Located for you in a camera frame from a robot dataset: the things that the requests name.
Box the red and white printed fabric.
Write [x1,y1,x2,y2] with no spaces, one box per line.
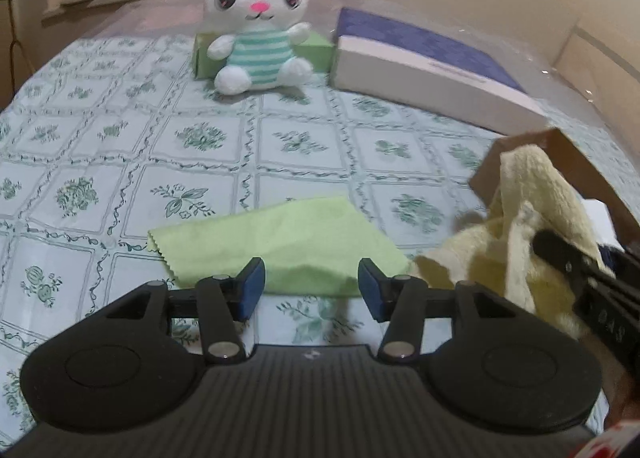
[575,418,640,458]

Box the blue and white box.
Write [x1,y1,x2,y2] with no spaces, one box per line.
[327,8,548,136]

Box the green carton box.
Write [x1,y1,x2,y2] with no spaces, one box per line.
[192,30,336,81]

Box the light green cloth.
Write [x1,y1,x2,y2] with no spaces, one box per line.
[147,197,411,297]

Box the plastic wrapped headboard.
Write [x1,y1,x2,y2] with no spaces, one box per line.
[550,18,640,139]

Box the floral green tablecloth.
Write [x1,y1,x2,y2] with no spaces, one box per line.
[0,35,626,444]

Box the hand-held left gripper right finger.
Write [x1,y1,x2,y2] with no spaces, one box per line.
[358,258,516,364]

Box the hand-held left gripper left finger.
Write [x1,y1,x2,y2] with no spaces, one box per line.
[105,257,267,364]

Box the yellow towel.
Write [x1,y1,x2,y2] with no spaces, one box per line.
[415,145,616,339]

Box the brown cardboard box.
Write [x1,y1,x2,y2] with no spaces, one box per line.
[467,128,640,249]

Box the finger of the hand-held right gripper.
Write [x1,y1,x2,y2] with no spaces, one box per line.
[532,229,601,283]
[597,245,640,279]

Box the thin metal frame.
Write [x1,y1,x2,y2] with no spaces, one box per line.
[5,0,21,93]

